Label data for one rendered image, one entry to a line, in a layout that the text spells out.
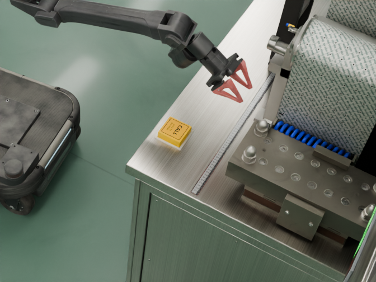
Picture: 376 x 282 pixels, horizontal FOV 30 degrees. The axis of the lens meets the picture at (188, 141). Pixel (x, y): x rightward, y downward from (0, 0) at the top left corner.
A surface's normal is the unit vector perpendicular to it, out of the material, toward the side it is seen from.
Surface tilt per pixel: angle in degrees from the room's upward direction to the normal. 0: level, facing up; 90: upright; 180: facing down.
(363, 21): 92
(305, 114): 90
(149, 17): 17
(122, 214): 0
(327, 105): 90
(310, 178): 0
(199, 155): 0
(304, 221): 90
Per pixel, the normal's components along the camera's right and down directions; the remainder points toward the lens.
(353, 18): -0.47, 0.67
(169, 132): 0.11, -0.62
